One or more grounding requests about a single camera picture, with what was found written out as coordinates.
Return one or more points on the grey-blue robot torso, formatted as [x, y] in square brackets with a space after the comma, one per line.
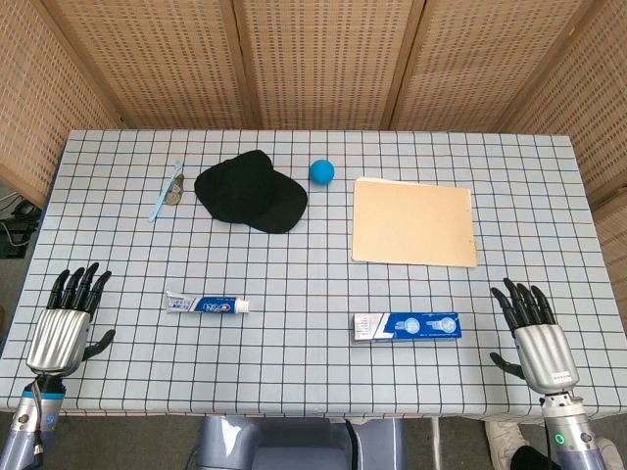
[294, 445]

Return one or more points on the white shoe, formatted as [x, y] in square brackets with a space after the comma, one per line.
[502, 443]
[608, 453]

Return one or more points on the light blue grid tablecloth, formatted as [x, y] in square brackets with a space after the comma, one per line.
[303, 372]

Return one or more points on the light blue toothbrush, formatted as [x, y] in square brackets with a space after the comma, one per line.
[159, 201]

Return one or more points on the blue white toothpaste tube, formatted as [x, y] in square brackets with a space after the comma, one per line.
[208, 304]

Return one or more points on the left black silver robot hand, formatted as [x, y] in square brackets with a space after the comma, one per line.
[56, 338]

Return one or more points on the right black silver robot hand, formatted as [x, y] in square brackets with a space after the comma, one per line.
[546, 355]

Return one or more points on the blue toothpaste box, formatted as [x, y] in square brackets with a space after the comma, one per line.
[411, 327]

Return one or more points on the tan manila folder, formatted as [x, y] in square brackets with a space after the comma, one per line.
[411, 222]

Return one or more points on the metal key bunch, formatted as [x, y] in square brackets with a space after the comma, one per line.
[175, 192]

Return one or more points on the blue ball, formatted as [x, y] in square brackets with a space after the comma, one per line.
[322, 172]

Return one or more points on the wooden woven folding screen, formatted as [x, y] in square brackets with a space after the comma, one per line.
[323, 59]

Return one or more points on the black baseball cap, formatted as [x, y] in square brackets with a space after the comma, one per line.
[250, 193]

